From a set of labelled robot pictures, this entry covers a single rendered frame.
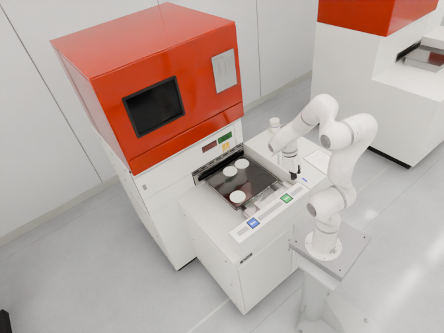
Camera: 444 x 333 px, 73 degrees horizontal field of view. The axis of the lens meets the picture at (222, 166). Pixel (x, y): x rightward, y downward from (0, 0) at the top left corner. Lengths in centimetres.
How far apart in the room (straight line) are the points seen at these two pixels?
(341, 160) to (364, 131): 15
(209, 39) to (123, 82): 50
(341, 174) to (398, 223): 185
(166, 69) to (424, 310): 234
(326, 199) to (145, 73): 101
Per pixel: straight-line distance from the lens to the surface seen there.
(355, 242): 181
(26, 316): 316
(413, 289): 278
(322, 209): 138
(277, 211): 175
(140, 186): 187
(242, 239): 165
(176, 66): 159
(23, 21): 292
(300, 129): 139
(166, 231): 224
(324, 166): 201
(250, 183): 198
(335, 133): 112
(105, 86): 147
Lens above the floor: 234
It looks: 43 degrees down
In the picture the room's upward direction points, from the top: 10 degrees counter-clockwise
